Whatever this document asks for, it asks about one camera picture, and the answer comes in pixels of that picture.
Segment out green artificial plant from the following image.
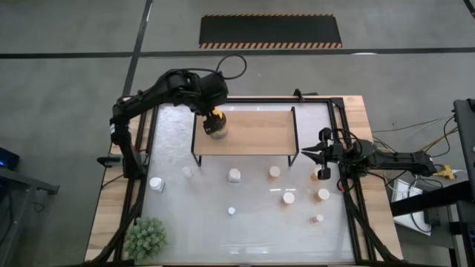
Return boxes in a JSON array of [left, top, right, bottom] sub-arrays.
[[123, 217, 168, 263]]

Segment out grey desk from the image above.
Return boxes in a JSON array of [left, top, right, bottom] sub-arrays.
[[0, 166, 60, 267]]

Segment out wooden shelf with black legs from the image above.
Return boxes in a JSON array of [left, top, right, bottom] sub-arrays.
[[190, 106, 300, 168]]

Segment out yellow cable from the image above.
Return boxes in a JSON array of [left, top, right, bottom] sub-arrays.
[[417, 128, 459, 153]]

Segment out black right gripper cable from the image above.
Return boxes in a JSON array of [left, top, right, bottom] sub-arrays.
[[332, 128, 364, 150]]

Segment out white box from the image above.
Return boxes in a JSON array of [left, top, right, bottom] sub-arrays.
[[391, 178, 433, 237]]

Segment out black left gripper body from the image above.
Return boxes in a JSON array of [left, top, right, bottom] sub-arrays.
[[187, 70, 229, 116]]

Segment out black floor mat striped edges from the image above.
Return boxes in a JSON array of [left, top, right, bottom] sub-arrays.
[[198, 13, 344, 50]]

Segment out brown bottle with yellow cap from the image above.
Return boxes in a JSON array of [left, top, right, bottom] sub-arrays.
[[209, 107, 229, 140]]

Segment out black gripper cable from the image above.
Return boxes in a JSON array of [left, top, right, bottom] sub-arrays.
[[332, 128, 364, 150], [214, 53, 248, 81]]

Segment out black side table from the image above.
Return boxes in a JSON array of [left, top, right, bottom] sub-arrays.
[[389, 180, 475, 267]]

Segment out black equipment case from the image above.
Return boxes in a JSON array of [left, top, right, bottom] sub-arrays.
[[452, 98, 475, 182]]

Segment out black device with blue light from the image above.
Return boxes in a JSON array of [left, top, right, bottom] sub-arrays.
[[0, 146, 21, 171]]

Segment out yellow power splitter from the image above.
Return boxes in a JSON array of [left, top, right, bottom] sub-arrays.
[[432, 165, 456, 181]]

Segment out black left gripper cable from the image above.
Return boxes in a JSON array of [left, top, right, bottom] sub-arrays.
[[214, 53, 248, 81]]

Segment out black clamp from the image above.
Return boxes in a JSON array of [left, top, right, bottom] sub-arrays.
[[96, 155, 124, 167]]

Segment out black aluminium table frame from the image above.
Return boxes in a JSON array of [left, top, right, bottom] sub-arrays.
[[87, 88, 404, 266]]

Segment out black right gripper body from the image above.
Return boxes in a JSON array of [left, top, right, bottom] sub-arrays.
[[317, 127, 358, 181]]

